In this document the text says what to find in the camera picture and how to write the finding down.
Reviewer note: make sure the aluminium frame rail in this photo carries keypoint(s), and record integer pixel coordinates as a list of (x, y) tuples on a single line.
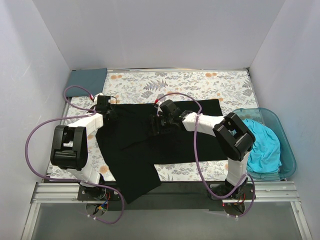
[(265, 191)]

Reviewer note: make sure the floral patterned table mat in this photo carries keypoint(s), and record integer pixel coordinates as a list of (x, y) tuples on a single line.
[(233, 89)]

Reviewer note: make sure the turquoise t-shirt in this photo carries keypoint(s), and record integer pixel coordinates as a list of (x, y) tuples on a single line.
[(264, 158)]

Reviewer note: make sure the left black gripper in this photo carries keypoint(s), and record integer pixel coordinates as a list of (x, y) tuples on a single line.
[(111, 115)]

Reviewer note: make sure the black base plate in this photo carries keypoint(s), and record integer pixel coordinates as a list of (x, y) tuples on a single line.
[(176, 195)]

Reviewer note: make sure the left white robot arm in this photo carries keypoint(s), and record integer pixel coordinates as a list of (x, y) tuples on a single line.
[(69, 150)]

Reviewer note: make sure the folded grey-blue t-shirt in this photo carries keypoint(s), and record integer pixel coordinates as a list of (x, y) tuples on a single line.
[(92, 80)]

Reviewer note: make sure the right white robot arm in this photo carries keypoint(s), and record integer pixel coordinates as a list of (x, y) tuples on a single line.
[(232, 135)]

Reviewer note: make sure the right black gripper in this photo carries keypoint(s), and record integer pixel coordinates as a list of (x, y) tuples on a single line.
[(155, 124)]

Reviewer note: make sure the black t-shirt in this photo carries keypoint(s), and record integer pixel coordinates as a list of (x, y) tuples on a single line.
[(131, 151)]

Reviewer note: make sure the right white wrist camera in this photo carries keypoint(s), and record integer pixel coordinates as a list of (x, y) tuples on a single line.
[(157, 104)]

